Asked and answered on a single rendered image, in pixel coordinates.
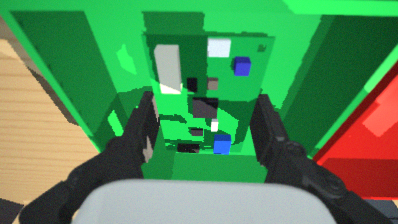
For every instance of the red bin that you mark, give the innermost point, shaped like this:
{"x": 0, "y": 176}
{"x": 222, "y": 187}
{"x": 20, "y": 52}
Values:
{"x": 367, "y": 162}

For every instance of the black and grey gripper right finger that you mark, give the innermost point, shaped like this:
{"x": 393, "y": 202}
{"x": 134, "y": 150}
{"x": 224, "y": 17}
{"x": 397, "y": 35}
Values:
{"x": 287, "y": 164}

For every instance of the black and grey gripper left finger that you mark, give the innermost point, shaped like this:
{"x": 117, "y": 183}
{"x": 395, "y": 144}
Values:
{"x": 121, "y": 160}

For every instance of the green bin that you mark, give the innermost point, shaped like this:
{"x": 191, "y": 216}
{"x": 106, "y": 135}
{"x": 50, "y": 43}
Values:
{"x": 323, "y": 64}

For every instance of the green circuit board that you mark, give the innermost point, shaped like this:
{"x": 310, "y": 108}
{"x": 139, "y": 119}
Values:
{"x": 206, "y": 88}

